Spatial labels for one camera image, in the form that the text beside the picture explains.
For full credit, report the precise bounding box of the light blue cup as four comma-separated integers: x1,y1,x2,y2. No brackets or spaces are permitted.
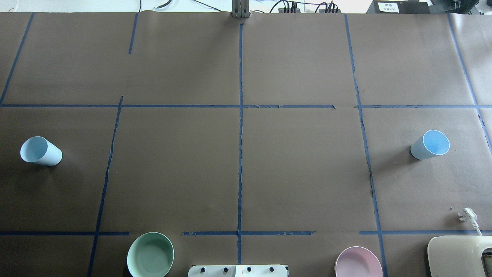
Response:
20,136,63,166
411,130,450,160

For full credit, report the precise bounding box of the cream robot base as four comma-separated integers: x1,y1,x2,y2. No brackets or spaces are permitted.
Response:
427,235,492,277

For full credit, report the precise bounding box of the green bowl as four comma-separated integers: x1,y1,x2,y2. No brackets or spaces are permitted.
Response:
126,232,175,277

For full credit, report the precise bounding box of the pink bowl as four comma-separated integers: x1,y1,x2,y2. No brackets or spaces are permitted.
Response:
334,247,384,277

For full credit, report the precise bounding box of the black box with label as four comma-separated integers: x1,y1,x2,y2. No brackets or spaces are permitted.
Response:
366,0,431,14

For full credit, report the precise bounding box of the aluminium camera post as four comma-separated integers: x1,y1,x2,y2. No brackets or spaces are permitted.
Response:
231,0,251,18

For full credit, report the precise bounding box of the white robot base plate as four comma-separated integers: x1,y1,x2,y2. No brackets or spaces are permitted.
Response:
188,264,289,277

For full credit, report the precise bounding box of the white power plug with cord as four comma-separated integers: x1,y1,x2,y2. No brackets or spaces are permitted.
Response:
457,207,483,236

